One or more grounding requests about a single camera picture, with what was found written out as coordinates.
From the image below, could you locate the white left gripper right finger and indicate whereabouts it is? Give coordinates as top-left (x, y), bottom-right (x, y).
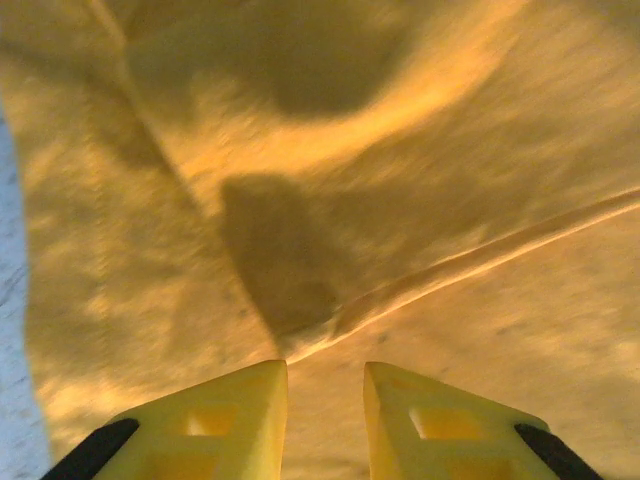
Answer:
top-left (363, 360), bottom-right (604, 480)

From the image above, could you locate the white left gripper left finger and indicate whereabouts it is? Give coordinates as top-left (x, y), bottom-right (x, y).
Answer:
top-left (48, 359), bottom-right (290, 480)

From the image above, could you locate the yellow t-shirt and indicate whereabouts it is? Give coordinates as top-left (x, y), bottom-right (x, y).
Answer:
top-left (0, 0), bottom-right (640, 480)

